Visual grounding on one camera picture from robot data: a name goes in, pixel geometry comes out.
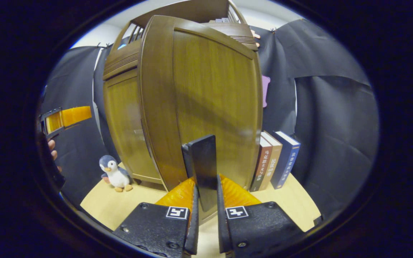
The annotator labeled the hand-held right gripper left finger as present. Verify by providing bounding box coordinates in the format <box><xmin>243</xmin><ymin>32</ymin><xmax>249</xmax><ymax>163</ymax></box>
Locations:
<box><xmin>113</xmin><ymin>177</ymin><xmax>200</xmax><ymax>258</ymax></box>

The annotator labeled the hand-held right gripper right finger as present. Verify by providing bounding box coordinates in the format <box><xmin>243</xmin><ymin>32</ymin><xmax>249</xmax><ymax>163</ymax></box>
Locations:
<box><xmin>217</xmin><ymin>174</ymin><xmax>304</xmax><ymax>255</ymax></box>

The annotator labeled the wooden shoe cabinet door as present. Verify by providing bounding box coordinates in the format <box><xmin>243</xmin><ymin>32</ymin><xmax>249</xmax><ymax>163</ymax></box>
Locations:
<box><xmin>138</xmin><ymin>15</ymin><xmax>263</xmax><ymax>192</ymax></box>
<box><xmin>103</xmin><ymin>68</ymin><xmax>164</xmax><ymax>184</ymax></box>

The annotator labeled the black door handle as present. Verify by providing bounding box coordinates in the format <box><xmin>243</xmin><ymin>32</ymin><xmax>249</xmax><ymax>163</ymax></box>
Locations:
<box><xmin>181</xmin><ymin>135</ymin><xmax>218</xmax><ymax>212</ymax></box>

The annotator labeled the brown wooden double-door shoe cabinet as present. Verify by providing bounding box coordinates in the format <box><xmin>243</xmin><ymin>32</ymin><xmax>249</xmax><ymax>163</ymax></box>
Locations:
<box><xmin>103</xmin><ymin>0</ymin><xmax>264</xmax><ymax>192</ymax></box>

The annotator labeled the penguin plush toy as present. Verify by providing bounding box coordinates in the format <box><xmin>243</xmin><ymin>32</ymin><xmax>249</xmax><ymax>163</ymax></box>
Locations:
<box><xmin>99</xmin><ymin>155</ymin><xmax>133</xmax><ymax>192</ymax></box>

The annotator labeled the tan book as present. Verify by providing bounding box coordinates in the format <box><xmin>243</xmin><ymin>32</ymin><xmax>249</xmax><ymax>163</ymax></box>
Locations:
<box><xmin>258</xmin><ymin>131</ymin><xmax>283</xmax><ymax>191</ymax></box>

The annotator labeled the blue book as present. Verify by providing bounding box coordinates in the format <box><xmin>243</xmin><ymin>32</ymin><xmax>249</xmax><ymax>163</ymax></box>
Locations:
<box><xmin>270</xmin><ymin>131</ymin><xmax>301</xmax><ymax>189</ymax></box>

